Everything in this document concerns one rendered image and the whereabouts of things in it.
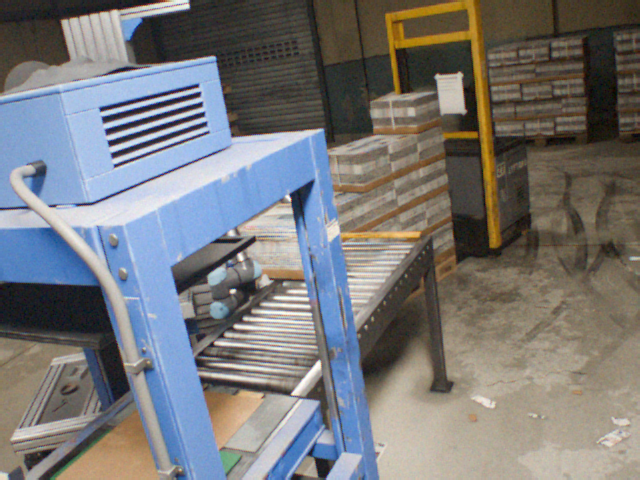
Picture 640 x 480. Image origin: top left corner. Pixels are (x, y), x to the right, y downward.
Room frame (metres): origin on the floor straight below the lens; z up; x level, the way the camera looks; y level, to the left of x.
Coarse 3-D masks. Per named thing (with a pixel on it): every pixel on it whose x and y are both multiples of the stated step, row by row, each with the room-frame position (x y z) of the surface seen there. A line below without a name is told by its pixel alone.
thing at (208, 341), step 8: (280, 280) 2.48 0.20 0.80; (264, 288) 2.42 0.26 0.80; (272, 288) 2.40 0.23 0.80; (256, 296) 2.34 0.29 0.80; (264, 296) 2.33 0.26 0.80; (248, 304) 2.27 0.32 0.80; (256, 304) 2.27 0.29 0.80; (240, 312) 2.21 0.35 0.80; (248, 312) 2.21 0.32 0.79; (232, 320) 2.15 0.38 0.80; (240, 320) 2.16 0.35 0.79; (216, 328) 2.10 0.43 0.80; (224, 328) 2.09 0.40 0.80; (232, 328) 2.11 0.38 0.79; (208, 336) 2.04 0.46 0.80; (216, 336) 2.03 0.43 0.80; (200, 344) 1.99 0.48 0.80; (208, 344) 1.98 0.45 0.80; (192, 352) 1.93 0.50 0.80; (200, 352) 1.93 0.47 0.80
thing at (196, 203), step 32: (224, 160) 1.25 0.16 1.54; (256, 160) 1.16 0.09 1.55; (288, 160) 1.27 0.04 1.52; (128, 192) 1.08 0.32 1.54; (160, 192) 1.01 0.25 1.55; (192, 192) 0.98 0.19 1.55; (224, 192) 1.06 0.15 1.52; (256, 192) 1.14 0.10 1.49; (288, 192) 1.25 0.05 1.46; (0, 224) 0.98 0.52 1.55; (32, 224) 0.94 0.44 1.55; (160, 224) 0.90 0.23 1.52; (192, 224) 0.97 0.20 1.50; (224, 224) 1.04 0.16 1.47; (0, 256) 0.97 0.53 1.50; (32, 256) 0.93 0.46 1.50; (64, 256) 0.90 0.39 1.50
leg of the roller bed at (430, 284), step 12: (432, 264) 2.68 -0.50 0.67; (432, 276) 2.67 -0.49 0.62; (432, 288) 2.67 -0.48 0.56; (432, 300) 2.67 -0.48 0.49; (432, 312) 2.68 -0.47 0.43; (432, 324) 2.68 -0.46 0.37; (432, 336) 2.68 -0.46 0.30; (432, 348) 2.69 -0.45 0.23; (444, 360) 2.70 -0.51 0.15; (444, 372) 2.68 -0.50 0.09; (444, 384) 2.67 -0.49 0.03
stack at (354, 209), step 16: (416, 176) 3.96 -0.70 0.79; (336, 192) 3.74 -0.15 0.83; (352, 192) 3.67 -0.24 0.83; (368, 192) 3.62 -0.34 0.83; (384, 192) 3.72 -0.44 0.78; (400, 192) 3.83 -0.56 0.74; (416, 192) 3.94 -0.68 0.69; (336, 208) 3.41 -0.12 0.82; (352, 208) 3.51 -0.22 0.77; (368, 208) 3.61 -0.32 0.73; (384, 208) 3.70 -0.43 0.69; (416, 208) 3.91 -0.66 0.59; (352, 224) 3.49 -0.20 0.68; (384, 224) 3.68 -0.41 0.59; (400, 224) 3.78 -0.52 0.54; (416, 224) 3.90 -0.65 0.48; (352, 240) 3.47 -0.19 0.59; (368, 240) 3.57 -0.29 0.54; (384, 240) 3.66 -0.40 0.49; (400, 240) 3.78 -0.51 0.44; (416, 240) 3.91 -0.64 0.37
